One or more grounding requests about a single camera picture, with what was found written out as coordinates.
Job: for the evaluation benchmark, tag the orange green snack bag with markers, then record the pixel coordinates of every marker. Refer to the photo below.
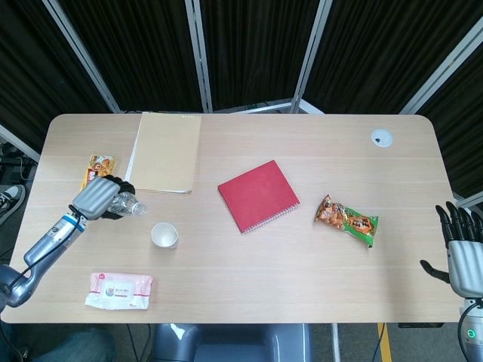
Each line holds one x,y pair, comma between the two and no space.
345,220

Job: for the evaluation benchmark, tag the black under-desk bracket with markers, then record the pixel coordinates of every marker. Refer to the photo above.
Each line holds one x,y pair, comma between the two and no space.
420,324

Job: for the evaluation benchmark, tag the pink white wet wipes pack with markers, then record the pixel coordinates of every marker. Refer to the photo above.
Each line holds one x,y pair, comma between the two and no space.
119,290

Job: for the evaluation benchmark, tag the grey aluminium screen frame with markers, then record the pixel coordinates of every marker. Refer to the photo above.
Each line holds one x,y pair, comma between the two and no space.
19,143
468,200
199,56
81,53
310,56
445,64

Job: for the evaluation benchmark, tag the left black grey robot hand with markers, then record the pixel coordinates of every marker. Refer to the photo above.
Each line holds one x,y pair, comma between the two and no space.
94,198

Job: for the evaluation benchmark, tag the grey black sneaker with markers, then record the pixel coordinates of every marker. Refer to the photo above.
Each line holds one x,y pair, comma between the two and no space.
13,196

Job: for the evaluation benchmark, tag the yellow floor tape strip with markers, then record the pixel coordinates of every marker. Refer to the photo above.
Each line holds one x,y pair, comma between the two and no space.
384,343

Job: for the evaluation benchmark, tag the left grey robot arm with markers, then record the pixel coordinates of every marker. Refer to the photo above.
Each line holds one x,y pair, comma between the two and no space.
49,245

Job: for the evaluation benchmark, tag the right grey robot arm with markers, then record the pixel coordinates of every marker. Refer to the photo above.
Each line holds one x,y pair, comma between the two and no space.
471,328

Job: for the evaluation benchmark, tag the black curtain panel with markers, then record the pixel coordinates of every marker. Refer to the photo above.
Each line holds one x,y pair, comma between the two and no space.
30,68
377,49
136,53
253,49
460,124

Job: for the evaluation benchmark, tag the red spiral notebook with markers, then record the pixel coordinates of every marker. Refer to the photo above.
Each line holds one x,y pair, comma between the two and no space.
258,196

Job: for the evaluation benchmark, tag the blue jeans leg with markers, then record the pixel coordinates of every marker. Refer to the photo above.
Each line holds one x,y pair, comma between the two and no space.
75,347

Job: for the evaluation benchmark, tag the white paper cup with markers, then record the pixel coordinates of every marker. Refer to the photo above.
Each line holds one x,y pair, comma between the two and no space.
164,235

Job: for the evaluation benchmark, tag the transparent plastic water bottle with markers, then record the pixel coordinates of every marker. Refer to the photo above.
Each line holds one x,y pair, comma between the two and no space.
130,205

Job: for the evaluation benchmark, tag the right black grey robot hand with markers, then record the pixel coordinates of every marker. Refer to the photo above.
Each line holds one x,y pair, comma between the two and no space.
466,264

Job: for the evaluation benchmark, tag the yellow snack box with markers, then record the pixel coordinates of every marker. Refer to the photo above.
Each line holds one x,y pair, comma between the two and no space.
99,166

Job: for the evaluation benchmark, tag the brown kraft paper folder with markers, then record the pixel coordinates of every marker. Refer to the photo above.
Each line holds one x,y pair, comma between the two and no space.
166,154

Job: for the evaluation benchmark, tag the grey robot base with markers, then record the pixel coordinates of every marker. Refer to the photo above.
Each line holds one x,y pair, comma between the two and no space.
230,341

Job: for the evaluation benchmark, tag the grey metal table leg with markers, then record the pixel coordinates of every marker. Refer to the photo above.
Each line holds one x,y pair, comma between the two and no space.
336,341

